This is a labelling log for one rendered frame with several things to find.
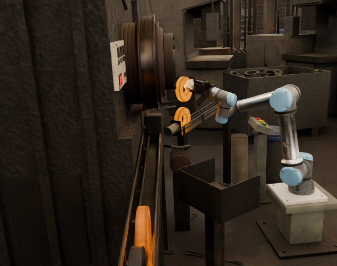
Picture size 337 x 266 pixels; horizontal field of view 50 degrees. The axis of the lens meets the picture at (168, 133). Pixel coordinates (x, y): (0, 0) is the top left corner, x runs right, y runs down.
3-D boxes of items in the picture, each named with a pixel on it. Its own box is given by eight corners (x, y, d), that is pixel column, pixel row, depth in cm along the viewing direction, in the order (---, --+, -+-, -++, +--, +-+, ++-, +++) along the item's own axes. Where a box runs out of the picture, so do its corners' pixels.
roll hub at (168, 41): (165, 95, 172) (162, 34, 164) (165, 86, 199) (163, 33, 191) (177, 94, 172) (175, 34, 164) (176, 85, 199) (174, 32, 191)
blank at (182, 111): (179, 135, 238) (184, 136, 236) (170, 120, 227) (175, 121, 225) (188, 117, 245) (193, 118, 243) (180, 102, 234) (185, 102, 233)
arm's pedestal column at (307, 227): (313, 217, 245) (316, 182, 238) (347, 252, 207) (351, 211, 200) (255, 223, 242) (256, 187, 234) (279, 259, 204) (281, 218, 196)
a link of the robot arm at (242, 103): (302, 78, 201) (228, 99, 233) (296, 82, 193) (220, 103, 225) (308, 98, 202) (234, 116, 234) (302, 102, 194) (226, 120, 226)
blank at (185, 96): (173, 79, 221) (178, 79, 219) (186, 74, 233) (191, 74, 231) (176, 104, 226) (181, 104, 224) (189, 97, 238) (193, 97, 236)
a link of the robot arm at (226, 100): (230, 110, 210) (233, 96, 206) (213, 103, 215) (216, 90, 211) (235, 106, 216) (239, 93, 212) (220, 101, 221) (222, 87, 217)
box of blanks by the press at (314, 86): (246, 146, 395) (247, 75, 374) (217, 127, 473) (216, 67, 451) (327, 135, 420) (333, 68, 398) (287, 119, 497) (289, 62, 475)
